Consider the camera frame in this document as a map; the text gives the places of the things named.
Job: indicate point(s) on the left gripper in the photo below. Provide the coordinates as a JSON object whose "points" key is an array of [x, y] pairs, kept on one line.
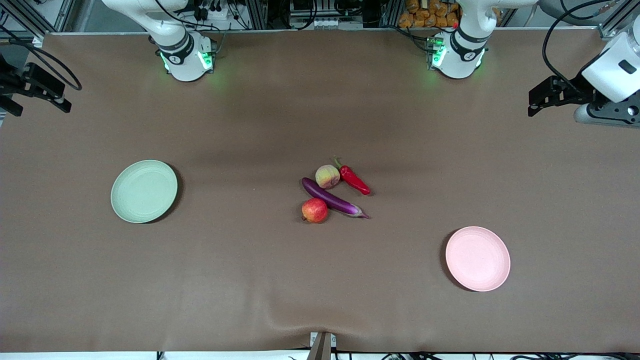
{"points": [[571, 90]]}

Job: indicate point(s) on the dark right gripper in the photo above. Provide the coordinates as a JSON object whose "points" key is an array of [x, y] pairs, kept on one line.
{"points": [[15, 85]]}

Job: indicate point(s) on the red chili pepper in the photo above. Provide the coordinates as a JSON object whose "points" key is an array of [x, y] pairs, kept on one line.
{"points": [[354, 181]]}

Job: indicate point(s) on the yellow pink peach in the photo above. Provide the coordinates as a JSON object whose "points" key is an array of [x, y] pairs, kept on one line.
{"points": [[327, 176]]}

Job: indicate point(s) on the long purple eggplant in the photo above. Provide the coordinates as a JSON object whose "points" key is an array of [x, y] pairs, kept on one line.
{"points": [[330, 198]]}

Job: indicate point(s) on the red round apple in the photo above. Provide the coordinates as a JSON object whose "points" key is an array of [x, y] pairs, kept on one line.
{"points": [[314, 210]]}

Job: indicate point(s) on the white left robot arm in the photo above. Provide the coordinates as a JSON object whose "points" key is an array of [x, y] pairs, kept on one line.
{"points": [[457, 62]]}

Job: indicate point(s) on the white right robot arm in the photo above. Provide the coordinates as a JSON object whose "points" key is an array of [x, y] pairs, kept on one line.
{"points": [[185, 65]]}

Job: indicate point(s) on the dark grey rounded seat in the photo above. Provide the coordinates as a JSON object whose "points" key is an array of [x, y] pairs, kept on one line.
{"points": [[575, 10]]}

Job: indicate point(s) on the light green round plate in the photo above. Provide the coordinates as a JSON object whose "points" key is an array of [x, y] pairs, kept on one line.
{"points": [[144, 191]]}

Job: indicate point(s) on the bag of orange snacks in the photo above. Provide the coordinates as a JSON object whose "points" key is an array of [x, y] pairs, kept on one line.
{"points": [[425, 17]]}

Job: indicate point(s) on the white power strip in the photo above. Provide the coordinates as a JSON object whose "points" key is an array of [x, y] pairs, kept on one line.
{"points": [[215, 12]]}

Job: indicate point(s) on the pink round plate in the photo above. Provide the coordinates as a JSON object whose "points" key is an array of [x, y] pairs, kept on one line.
{"points": [[477, 259]]}

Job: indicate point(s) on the brown table cloth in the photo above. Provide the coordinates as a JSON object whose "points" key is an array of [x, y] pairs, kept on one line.
{"points": [[320, 300]]}

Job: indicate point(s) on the aluminium frame profile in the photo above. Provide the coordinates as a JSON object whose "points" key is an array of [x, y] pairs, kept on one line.
{"points": [[65, 15], [607, 30]]}

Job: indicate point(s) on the aluminium frame post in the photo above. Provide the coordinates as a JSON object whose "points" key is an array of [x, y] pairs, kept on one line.
{"points": [[257, 15], [392, 12]]}

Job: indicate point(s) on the grey table edge bracket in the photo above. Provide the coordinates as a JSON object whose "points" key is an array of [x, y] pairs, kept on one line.
{"points": [[320, 350]]}

